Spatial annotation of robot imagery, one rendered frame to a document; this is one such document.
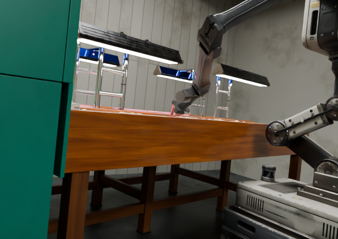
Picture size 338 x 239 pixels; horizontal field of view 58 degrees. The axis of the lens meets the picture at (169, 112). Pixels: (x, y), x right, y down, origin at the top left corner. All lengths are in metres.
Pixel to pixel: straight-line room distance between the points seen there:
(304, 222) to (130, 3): 2.90
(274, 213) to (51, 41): 1.11
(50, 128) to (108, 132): 0.21
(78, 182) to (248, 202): 0.84
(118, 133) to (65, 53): 0.32
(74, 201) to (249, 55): 3.67
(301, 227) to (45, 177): 0.98
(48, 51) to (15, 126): 0.21
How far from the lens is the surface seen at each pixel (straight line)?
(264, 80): 2.38
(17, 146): 0.84
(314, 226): 1.36
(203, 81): 1.41
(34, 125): 0.85
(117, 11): 3.54
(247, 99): 4.26
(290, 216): 1.41
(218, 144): 1.43
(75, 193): 1.00
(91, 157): 0.98
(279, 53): 4.08
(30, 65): 0.84
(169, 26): 3.86
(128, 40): 1.43
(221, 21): 1.12
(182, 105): 1.55
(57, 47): 0.87
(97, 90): 1.53
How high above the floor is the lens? 0.80
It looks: 1 degrees down
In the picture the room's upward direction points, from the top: 6 degrees clockwise
